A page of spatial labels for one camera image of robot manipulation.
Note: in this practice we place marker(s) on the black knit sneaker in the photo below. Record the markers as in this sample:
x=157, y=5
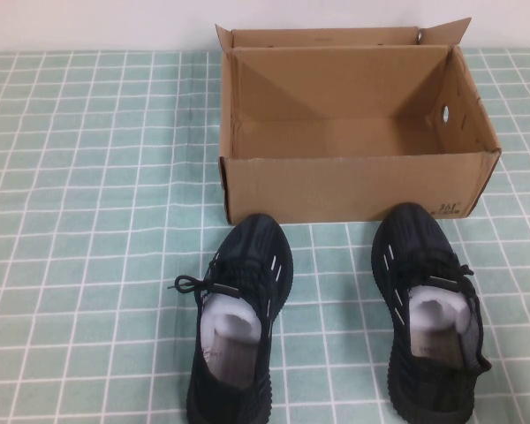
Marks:
x=406, y=234
x=247, y=247

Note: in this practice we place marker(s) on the brown cardboard shoe box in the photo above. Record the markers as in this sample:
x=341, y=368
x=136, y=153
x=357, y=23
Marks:
x=335, y=190

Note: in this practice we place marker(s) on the white paper shoe stuffing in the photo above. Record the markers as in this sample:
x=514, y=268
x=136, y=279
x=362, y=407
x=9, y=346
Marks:
x=229, y=318
x=437, y=305

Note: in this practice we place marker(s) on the green white checked tablecloth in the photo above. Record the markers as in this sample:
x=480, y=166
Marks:
x=93, y=221

